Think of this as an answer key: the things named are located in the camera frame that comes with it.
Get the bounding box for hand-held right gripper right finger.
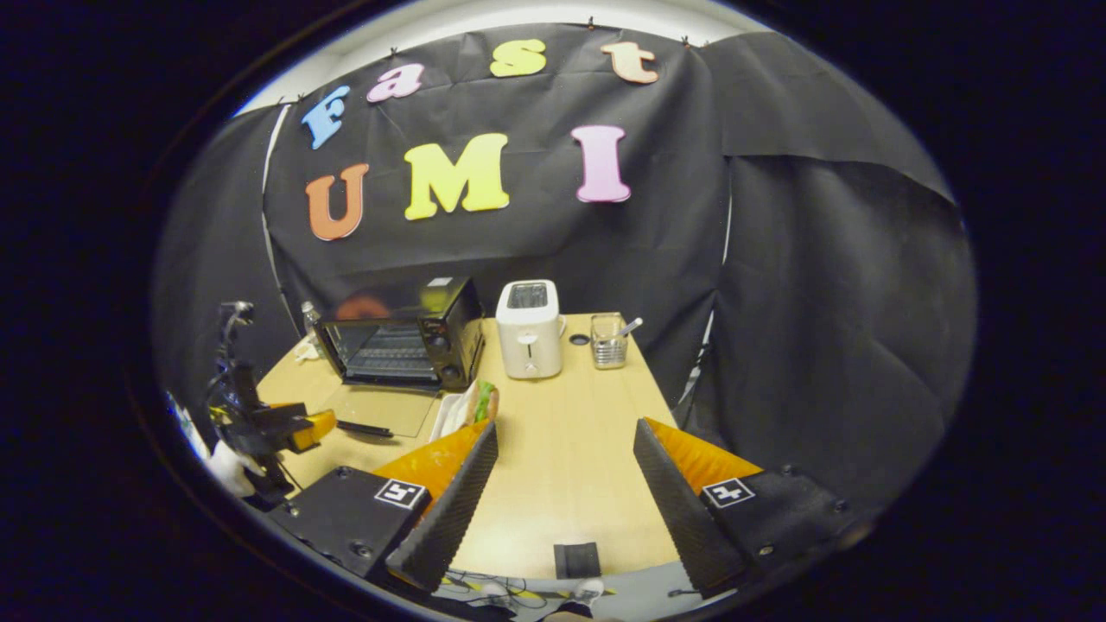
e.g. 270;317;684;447
633;417;865;600

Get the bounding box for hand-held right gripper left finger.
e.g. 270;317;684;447
264;421;500;593

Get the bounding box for lettuce sandwich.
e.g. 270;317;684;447
467;380;500;426

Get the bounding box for black electric oven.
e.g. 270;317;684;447
313;276;485;441

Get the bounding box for white rectangular tray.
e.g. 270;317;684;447
429;384;480;441

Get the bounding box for metal mesh utensil holder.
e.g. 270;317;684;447
591;313;629;371

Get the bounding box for white toaster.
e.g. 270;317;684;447
496;279;567;381

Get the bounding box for black floor cable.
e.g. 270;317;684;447
445;570;558;607

